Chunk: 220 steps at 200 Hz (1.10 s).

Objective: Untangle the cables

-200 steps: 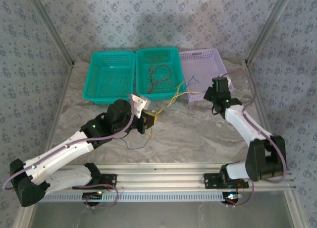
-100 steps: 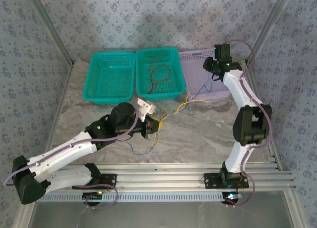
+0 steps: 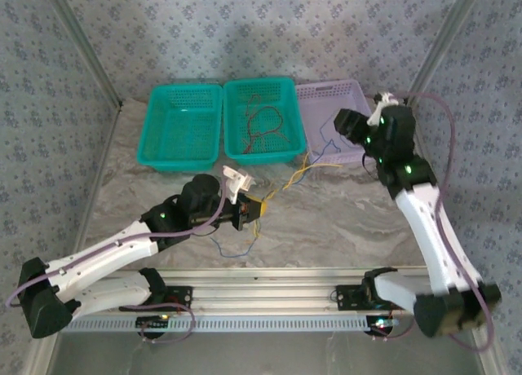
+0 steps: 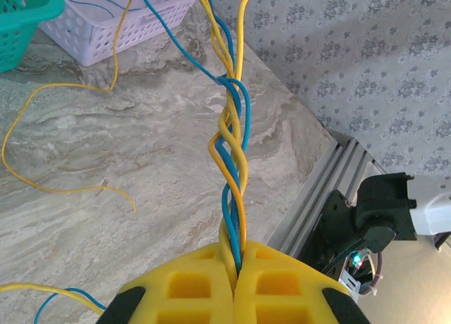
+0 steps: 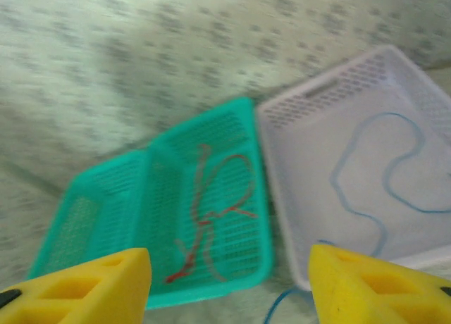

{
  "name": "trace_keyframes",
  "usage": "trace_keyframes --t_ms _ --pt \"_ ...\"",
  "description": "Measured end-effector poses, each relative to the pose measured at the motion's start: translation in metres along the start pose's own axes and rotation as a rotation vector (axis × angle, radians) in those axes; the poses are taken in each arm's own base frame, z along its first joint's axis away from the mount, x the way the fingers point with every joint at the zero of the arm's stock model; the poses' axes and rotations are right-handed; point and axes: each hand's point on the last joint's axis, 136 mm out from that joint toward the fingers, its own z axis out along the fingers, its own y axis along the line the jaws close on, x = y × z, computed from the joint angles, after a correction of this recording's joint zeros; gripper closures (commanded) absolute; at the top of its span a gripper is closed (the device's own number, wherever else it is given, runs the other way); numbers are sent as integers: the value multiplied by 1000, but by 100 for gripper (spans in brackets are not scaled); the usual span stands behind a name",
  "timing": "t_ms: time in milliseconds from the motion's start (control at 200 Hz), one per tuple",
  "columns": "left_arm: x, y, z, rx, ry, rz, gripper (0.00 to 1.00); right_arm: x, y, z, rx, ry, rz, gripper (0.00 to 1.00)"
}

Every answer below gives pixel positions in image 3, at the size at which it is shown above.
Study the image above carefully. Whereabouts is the aluminium side beam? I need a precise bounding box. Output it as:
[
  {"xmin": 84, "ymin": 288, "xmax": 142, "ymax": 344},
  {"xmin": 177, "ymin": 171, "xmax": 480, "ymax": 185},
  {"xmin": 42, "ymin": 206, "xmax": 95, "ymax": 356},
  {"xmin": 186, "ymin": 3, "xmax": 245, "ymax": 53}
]
[
  {"xmin": 401, "ymin": 101, "xmax": 511, "ymax": 375},
  {"xmin": 15, "ymin": 105, "xmax": 126, "ymax": 375}
]

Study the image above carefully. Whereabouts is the grey metal panel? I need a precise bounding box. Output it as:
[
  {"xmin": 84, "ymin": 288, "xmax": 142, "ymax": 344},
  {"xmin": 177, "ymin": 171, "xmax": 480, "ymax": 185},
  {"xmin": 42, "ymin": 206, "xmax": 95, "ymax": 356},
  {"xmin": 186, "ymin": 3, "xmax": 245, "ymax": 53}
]
[{"xmin": 44, "ymin": 329, "xmax": 490, "ymax": 375}]

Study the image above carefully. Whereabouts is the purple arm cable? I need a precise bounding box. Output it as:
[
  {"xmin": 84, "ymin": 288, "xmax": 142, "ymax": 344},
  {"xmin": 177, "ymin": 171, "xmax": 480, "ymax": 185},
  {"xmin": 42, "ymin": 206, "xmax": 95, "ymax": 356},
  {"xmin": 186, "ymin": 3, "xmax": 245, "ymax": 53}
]
[
  {"xmin": 6, "ymin": 179, "xmax": 228, "ymax": 346},
  {"xmin": 369, "ymin": 90, "xmax": 497, "ymax": 353}
]

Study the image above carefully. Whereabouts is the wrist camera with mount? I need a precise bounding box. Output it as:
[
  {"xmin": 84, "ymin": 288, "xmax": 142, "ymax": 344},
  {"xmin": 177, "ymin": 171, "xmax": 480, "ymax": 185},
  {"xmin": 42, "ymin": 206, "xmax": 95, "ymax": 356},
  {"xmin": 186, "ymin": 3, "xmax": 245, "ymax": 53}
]
[
  {"xmin": 365, "ymin": 90, "xmax": 403, "ymax": 126},
  {"xmin": 222, "ymin": 165, "xmax": 257, "ymax": 205}
]

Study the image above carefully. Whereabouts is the aluminium frame post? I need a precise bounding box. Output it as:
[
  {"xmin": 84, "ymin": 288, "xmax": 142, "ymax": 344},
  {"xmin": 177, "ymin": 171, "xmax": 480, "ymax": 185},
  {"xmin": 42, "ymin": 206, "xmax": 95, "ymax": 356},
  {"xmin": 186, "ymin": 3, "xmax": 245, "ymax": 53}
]
[
  {"xmin": 40, "ymin": 0, "xmax": 126, "ymax": 111},
  {"xmin": 401, "ymin": 0, "xmax": 489, "ymax": 109}
]

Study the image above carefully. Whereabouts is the small circuit board with LEDs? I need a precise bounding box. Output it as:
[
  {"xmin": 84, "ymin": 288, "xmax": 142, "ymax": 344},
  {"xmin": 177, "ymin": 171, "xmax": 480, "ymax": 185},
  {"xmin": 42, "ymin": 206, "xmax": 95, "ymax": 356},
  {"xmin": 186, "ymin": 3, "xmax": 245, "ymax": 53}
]
[
  {"xmin": 135, "ymin": 315, "xmax": 171, "ymax": 331},
  {"xmin": 366, "ymin": 315, "xmax": 400, "ymax": 336}
]

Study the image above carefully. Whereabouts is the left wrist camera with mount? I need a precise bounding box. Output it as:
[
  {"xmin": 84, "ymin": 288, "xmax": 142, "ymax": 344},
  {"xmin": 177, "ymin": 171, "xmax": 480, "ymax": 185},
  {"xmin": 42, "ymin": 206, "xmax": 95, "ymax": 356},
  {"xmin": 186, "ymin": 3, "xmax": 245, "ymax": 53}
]
[{"xmin": 222, "ymin": 165, "xmax": 257, "ymax": 205}]

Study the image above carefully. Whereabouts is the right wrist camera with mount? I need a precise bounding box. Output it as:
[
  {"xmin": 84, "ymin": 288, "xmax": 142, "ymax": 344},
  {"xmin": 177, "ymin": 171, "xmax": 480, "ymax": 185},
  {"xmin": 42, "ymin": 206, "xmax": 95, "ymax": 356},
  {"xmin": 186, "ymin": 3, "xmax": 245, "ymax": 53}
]
[{"xmin": 365, "ymin": 90, "xmax": 403, "ymax": 126}]

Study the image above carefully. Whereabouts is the red thin cable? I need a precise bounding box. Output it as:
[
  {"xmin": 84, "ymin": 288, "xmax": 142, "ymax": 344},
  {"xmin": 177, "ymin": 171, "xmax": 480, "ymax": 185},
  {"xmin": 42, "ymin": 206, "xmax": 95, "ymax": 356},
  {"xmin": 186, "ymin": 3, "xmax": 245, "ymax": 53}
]
[{"xmin": 242, "ymin": 130, "xmax": 293, "ymax": 155}]

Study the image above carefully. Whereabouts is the teal perforated plastic basket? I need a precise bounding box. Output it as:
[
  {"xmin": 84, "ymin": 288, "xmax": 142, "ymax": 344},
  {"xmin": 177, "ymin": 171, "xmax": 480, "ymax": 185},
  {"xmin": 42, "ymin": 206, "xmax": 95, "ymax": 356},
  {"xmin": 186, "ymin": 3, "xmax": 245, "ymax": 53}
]
[
  {"xmin": 136, "ymin": 84, "xmax": 224, "ymax": 174},
  {"xmin": 222, "ymin": 77, "xmax": 307, "ymax": 166}
]

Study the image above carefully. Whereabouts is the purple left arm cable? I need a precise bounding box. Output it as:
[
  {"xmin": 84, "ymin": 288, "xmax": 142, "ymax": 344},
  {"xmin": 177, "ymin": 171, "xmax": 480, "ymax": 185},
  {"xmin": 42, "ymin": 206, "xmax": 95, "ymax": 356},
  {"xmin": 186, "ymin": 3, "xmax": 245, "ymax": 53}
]
[{"xmin": 6, "ymin": 179, "xmax": 228, "ymax": 346}]

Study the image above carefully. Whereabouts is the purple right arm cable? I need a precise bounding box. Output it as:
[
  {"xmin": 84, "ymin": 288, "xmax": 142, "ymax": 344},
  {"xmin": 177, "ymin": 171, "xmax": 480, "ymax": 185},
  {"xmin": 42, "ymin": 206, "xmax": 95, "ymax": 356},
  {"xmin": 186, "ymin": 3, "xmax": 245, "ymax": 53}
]
[{"xmin": 369, "ymin": 90, "xmax": 497, "ymax": 353}]

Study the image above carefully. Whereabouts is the lavender perforated plastic basket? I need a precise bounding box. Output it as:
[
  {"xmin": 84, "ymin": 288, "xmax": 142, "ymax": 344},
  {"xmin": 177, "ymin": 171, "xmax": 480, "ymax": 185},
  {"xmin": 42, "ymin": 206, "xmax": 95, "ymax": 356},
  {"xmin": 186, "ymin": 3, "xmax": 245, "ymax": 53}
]
[{"xmin": 294, "ymin": 79, "xmax": 387, "ymax": 166}]

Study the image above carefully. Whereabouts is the white slotted cable duct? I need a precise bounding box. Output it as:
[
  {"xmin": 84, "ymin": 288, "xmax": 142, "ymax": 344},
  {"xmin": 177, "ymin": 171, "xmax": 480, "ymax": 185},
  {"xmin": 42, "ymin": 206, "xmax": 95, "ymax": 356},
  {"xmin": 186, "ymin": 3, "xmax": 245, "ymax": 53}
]
[{"xmin": 60, "ymin": 314, "xmax": 392, "ymax": 334}]

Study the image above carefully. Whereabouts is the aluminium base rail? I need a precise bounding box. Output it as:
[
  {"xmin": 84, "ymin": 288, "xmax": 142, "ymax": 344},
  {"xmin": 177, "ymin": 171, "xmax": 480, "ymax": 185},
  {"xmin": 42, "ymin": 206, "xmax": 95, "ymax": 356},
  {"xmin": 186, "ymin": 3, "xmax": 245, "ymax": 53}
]
[{"xmin": 60, "ymin": 267, "xmax": 429, "ymax": 315}]

